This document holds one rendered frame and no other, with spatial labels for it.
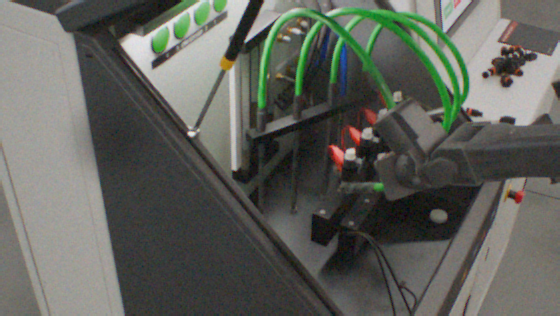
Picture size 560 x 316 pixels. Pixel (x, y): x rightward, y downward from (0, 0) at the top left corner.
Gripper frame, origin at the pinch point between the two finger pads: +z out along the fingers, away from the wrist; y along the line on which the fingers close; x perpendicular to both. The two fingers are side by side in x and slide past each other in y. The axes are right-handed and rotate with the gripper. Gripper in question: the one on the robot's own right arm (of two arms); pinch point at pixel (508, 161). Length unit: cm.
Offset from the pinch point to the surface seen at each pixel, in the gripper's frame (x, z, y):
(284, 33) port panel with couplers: -7, 44, 42
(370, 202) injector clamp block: 2.2, 34.9, 1.1
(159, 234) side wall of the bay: 46, 35, 18
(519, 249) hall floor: -112, 107, -65
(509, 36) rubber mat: -85, 47, 14
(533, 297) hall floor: -94, 96, -77
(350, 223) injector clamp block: 10.3, 33.8, 0.2
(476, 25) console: -70, 45, 22
